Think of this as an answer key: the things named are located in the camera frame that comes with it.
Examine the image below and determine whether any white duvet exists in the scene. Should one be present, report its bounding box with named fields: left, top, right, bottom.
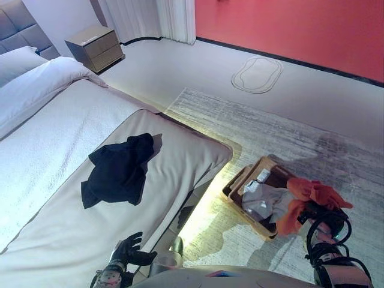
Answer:
left=0, top=56, right=109, bottom=140

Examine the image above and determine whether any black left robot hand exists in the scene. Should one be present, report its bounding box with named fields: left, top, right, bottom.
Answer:
left=112, top=231, right=158, bottom=266

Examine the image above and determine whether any beige padded bed base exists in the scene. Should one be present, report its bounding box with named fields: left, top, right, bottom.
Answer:
left=155, top=111, right=242, bottom=242

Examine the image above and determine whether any white textured bed sheet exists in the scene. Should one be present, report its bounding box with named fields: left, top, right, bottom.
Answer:
left=0, top=79, right=160, bottom=250

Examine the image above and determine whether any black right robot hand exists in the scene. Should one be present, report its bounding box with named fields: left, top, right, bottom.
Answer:
left=296, top=200, right=350, bottom=238

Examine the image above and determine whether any woven brown basket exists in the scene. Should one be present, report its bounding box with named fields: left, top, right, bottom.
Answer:
left=221, top=155, right=304, bottom=240

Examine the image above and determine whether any black floor cable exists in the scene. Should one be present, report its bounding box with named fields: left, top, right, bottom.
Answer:
left=121, top=35, right=163, bottom=47

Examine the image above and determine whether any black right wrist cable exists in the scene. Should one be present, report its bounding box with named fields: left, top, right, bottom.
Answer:
left=304, top=218, right=353, bottom=268

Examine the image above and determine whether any white garment with label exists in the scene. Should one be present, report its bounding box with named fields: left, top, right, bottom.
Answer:
left=241, top=169, right=296, bottom=224

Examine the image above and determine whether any plain beige pillow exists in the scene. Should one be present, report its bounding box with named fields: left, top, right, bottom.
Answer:
left=0, top=46, right=49, bottom=88

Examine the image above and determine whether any brown two-drawer nightstand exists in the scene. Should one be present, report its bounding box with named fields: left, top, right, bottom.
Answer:
left=64, top=24, right=127, bottom=76

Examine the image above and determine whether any grey striped rug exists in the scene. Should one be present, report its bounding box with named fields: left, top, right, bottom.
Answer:
left=161, top=86, right=384, bottom=288

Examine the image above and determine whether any grey robot torso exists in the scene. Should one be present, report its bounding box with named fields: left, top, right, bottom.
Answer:
left=131, top=265, right=319, bottom=288

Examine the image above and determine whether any beige bed runner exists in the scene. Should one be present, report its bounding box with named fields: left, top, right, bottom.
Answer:
left=0, top=109, right=234, bottom=288

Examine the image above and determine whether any black garment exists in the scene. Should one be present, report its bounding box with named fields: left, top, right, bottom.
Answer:
left=80, top=132, right=155, bottom=210

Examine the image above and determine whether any grey padded headboard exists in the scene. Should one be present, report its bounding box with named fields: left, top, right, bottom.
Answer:
left=0, top=0, right=61, bottom=61

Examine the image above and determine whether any white oval floor mat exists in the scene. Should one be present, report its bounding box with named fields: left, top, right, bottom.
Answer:
left=230, top=56, right=284, bottom=95

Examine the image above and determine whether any silver left robot leg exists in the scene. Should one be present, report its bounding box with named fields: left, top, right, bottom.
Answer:
left=148, top=236, right=185, bottom=277

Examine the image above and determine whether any white curtain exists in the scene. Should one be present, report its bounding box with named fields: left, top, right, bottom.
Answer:
left=98, top=0, right=197, bottom=46

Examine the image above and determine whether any orange-red garment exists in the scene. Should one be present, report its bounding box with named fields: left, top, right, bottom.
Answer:
left=275, top=176, right=355, bottom=237

